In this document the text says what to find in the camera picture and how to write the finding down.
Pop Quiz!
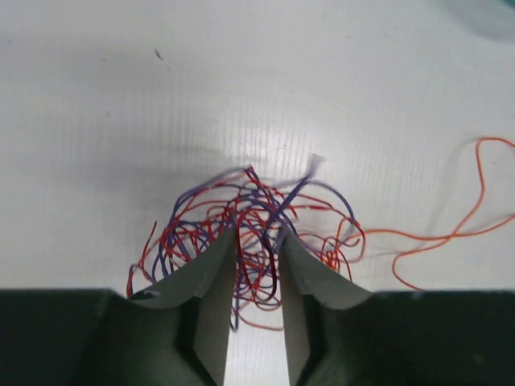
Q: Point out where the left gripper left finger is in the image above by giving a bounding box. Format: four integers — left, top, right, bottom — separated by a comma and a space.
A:
1, 229, 236, 385

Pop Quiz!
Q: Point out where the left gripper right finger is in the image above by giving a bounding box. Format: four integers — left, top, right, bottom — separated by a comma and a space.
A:
278, 229, 514, 385

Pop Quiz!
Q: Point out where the red purple wire ball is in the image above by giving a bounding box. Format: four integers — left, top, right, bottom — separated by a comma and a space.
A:
126, 154, 365, 331

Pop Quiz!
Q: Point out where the orange wire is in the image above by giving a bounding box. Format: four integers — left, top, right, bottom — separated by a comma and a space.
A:
321, 136, 515, 291

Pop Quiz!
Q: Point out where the teal transparent plastic tray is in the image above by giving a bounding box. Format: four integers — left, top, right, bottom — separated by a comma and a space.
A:
439, 0, 514, 42

